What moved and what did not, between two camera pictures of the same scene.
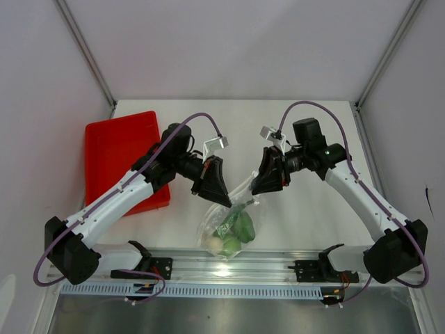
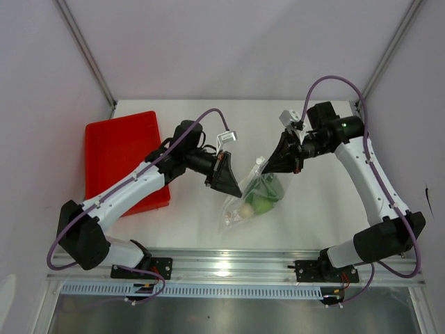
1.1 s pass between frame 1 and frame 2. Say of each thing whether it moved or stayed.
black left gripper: moved
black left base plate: stayed
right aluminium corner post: stayed
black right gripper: moved
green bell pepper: moved
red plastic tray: stayed
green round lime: moved
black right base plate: stayed
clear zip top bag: moved
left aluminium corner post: stayed
